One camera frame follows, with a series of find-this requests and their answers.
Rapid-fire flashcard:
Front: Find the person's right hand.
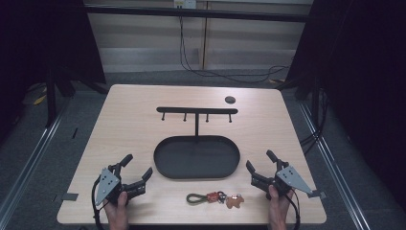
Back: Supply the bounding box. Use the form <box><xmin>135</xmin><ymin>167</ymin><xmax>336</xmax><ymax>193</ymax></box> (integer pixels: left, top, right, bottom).
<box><xmin>267</xmin><ymin>184</ymin><xmax>295</xmax><ymax>225</ymax></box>

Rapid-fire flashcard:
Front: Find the black key rack with tray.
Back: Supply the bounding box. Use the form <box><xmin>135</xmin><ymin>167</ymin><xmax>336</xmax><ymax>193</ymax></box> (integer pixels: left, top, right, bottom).
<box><xmin>153</xmin><ymin>106</ymin><xmax>241</xmax><ymax>180</ymax></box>

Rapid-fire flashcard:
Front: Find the white wall socket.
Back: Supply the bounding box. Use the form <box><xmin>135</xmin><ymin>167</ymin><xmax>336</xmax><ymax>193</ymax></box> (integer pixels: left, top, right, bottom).
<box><xmin>172</xmin><ymin>0</ymin><xmax>197</xmax><ymax>10</ymax></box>

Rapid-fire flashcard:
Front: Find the person's left hand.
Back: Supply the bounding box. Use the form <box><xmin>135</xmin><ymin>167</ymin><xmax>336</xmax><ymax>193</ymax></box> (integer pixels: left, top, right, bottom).
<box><xmin>102</xmin><ymin>191</ymin><xmax>130</xmax><ymax>225</ymax></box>

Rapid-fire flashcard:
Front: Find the left hand-held gripper black cable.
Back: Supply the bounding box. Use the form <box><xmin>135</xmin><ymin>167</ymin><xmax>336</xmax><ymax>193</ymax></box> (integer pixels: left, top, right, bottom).
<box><xmin>91</xmin><ymin>176</ymin><xmax>107</xmax><ymax>230</ymax></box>

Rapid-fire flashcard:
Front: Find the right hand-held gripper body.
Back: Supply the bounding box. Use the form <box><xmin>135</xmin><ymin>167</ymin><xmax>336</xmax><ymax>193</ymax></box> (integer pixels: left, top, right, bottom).
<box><xmin>250</xmin><ymin>159</ymin><xmax>315</xmax><ymax>201</ymax></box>

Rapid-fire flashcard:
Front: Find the bundle of black floor cables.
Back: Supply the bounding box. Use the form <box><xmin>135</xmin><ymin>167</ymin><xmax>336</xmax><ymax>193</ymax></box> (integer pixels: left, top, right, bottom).
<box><xmin>300</xmin><ymin>89</ymin><xmax>330</xmax><ymax>157</ymax></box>

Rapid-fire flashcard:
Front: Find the green strap keychain brown tag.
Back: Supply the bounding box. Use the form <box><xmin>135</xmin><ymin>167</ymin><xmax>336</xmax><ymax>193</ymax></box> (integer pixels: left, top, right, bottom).
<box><xmin>186</xmin><ymin>191</ymin><xmax>245</xmax><ymax>210</ymax></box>

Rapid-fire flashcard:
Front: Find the hand-held gripper black cable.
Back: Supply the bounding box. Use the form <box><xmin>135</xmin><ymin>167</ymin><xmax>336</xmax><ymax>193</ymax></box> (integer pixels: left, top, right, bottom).
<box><xmin>284</xmin><ymin>189</ymin><xmax>302</xmax><ymax>230</ymax></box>
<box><xmin>91</xmin><ymin>176</ymin><xmax>107</xmax><ymax>230</ymax></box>

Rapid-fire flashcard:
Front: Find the black wall cable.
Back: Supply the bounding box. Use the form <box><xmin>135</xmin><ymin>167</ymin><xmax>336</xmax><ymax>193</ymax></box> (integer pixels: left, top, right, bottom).
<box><xmin>177</xmin><ymin>14</ymin><xmax>291</xmax><ymax>85</ymax></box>

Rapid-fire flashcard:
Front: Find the right hand-held gripper black cable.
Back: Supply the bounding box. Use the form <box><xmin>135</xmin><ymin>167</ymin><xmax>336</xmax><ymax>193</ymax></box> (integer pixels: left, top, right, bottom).
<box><xmin>284</xmin><ymin>189</ymin><xmax>302</xmax><ymax>230</ymax></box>

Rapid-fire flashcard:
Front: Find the black horizontal bar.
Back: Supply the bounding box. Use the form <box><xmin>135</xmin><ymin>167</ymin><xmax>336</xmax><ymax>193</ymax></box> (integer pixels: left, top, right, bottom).
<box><xmin>83</xmin><ymin>5</ymin><xmax>313</xmax><ymax>23</ymax></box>

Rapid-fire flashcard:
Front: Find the metal floor rail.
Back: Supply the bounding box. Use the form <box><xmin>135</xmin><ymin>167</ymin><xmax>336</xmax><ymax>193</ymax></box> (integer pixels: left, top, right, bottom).
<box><xmin>298</xmin><ymin>101</ymin><xmax>372</xmax><ymax>230</ymax></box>
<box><xmin>0</xmin><ymin>103</ymin><xmax>70</xmax><ymax>223</ymax></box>

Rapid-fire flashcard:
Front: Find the black metal stand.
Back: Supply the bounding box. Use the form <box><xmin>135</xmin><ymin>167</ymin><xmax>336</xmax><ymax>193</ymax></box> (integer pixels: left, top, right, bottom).
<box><xmin>276</xmin><ymin>71</ymin><xmax>324</xmax><ymax>137</ymax></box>
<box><xmin>44</xmin><ymin>61</ymin><xmax>109</xmax><ymax>128</ymax></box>

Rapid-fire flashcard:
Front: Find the dark curtain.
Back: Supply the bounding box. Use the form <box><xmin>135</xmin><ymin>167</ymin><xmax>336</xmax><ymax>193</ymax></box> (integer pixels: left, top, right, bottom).
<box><xmin>0</xmin><ymin>0</ymin><xmax>107</xmax><ymax>145</ymax></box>
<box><xmin>285</xmin><ymin>0</ymin><xmax>406</xmax><ymax>204</ymax></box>

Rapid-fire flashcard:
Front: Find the yellow item on floor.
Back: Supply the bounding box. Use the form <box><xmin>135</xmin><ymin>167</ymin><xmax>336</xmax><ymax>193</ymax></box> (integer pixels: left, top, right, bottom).
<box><xmin>33</xmin><ymin>87</ymin><xmax>48</xmax><ymax>106</ymax></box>

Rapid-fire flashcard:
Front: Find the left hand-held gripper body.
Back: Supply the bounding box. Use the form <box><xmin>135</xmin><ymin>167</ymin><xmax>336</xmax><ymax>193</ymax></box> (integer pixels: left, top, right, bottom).
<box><xmin>94</xmin><ymin>163</ymin><xmax>147</xmax><ymax>207</ymax></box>

